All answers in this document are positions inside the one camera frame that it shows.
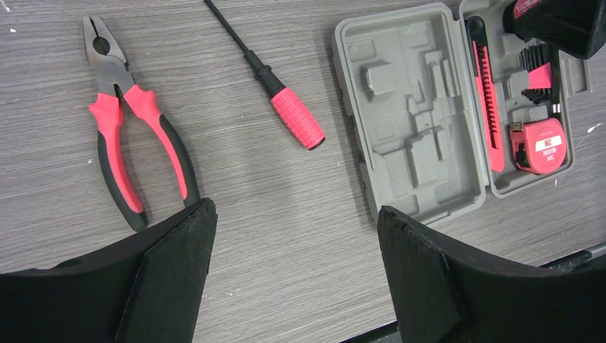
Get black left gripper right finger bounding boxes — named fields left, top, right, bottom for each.
left=377, top=206, right=605, bottom=342

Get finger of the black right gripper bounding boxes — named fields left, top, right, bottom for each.
left=514, top=0, right=605, bottom=60

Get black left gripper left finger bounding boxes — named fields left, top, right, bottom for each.
left=1, top=198, right=217, bottom=342

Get red black bit holder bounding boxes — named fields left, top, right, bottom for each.
left=520, top=44, right=552, bottom=105

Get red black utility knife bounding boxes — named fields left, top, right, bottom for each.
left=465, top=16, right=505, bottom=172

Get red tape measure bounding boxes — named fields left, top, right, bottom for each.
left=509, top=118, right=567, bottom=175

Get grey plastic tool case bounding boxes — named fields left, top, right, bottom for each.
left=332, top=1, right=590, bottom=224

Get red black pliers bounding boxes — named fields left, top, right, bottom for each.
left=81, top=14, right=202, bottom=234

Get red handled screwdriver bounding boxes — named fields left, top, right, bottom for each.
left=204, top=0, right=325, bottom=151

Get black electrical tape roll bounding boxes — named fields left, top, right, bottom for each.
left=502, top=0, right=542, bottom=33

